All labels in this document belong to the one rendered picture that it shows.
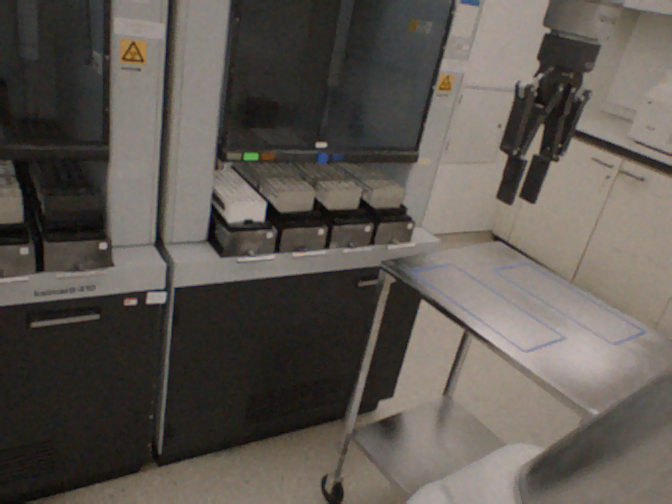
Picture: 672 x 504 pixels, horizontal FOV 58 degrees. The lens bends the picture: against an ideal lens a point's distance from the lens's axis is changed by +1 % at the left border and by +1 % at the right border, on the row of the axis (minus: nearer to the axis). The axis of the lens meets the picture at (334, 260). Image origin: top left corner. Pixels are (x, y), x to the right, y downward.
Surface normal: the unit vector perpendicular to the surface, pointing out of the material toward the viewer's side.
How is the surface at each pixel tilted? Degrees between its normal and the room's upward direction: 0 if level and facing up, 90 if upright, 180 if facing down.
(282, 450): 0
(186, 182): 90
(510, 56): 90
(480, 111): 90
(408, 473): 0
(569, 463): 82
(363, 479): 0
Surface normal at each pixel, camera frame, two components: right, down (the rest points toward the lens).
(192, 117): 0.49, 0.47
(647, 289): -0.85, 0.08
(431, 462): 0.18, -0.88
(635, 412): -0.93, -0.34
